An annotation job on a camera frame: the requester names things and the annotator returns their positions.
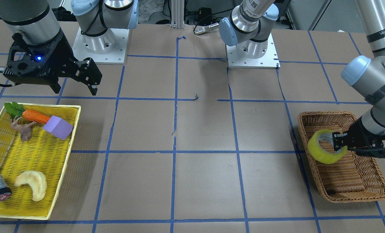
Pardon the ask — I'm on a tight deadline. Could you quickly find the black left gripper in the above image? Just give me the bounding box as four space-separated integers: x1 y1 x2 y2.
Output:
332 117 385 158

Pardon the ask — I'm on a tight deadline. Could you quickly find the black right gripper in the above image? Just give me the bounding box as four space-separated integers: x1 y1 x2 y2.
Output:
3 29 102 96

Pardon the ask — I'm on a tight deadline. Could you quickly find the yellow tape roll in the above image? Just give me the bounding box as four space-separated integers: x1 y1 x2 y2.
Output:
308 129 348 165

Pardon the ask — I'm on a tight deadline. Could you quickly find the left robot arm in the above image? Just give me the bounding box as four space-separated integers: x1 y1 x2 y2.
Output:
219 0 385 164

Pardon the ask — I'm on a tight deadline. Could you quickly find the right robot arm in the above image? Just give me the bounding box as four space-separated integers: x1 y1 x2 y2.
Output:
0 0 139 95

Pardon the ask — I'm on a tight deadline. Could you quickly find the brown wicker basket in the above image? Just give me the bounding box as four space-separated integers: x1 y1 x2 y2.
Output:
298 112 385 203

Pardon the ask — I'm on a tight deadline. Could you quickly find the purple foam block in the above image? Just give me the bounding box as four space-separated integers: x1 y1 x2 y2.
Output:
43 116 74 140

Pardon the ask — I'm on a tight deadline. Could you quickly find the toy carrot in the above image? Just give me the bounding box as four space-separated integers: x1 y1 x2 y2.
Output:
4 102 50 124

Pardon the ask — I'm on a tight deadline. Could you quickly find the toy lion figure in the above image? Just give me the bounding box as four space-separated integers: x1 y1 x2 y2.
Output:
10 116 37 142

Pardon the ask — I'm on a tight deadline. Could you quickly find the yellow woven basket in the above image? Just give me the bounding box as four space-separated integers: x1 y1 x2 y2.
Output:
0 103 81 221

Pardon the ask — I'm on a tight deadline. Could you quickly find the toy banana slice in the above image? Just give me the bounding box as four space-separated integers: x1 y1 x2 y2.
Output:
14 171 47 202

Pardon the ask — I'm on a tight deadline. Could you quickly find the silver metal connector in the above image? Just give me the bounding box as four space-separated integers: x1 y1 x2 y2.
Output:
194 23 219 36

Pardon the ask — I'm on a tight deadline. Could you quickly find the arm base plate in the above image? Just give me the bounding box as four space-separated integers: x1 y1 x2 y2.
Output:
225 33 281 69
72 28 131 65

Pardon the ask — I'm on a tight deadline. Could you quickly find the aluminium frame post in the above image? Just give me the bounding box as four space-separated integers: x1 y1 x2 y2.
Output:
170 0 185 30

